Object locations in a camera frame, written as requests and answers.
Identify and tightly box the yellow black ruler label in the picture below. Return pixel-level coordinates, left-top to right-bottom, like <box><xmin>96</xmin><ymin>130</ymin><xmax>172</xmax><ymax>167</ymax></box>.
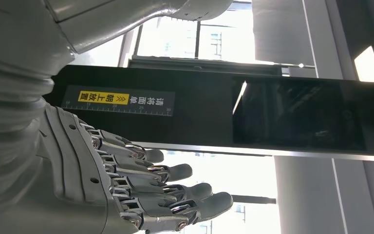
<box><xmin>61</xmin><ymin>85</ymin><xmax>176</xmax><ymax>117</ymax></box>

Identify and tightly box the black inbound scanner machine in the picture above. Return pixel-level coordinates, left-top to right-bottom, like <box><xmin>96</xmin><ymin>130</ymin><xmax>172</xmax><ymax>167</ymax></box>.
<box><xmin>43</xmin><ymin>64</ymin><xmax>374</xmax><ymax>162</ymax></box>

